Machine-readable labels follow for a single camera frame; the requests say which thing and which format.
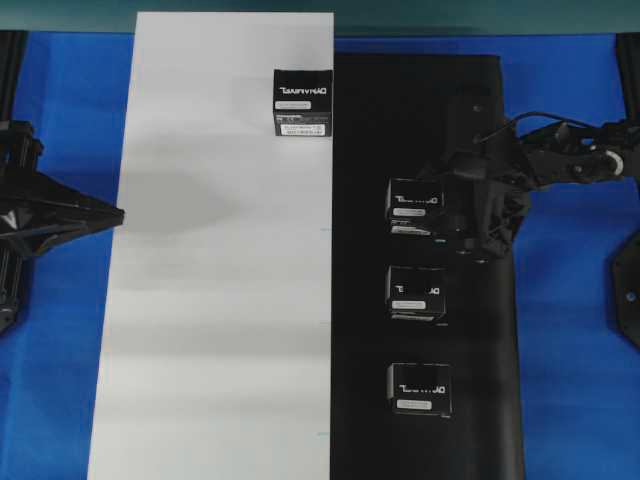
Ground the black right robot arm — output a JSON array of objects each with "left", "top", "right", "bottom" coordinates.
[{"left": 426, "top": 116, "right": 639, "bottom": 262}]

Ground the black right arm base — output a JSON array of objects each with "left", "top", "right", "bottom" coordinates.
[{"left": 611, "top": 231, "right": 640, "bottom": 348}]

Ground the black white Dynamixel box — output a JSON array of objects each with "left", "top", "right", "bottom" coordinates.
[{"left": 272, "top": 69, "right": 333, "bottom": 137}]

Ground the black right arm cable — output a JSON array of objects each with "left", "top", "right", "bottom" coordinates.
[{"left": 472, "top": 110, "right": 576, "bottom": 146}]

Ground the black Dynamixel box middle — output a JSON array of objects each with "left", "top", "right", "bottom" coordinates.
[{"left": 385, "top": 266, "right": 448, "bottom": 326}]

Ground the black Dynamixel box bottom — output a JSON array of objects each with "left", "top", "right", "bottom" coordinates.
[{"left": 386, "top": 363, "right": 453, "bottom": 418}]

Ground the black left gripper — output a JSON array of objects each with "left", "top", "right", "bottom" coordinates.
[{"left": 1, "top": 169, "right": 124, "bottom": 258}]

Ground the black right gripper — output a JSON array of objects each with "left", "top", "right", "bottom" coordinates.
[{"left": 429, "top": 144, "right": 530, "bottom": 261}]

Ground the black Dynamixel box top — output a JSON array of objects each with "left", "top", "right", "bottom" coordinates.
[{"left": 385, "top": 178, "right": 445, "bottom": 238}]

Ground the white base board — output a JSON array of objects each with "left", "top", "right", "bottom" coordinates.
[{"left": 88, "top": 12, "right": 334, "bottom": 479}]

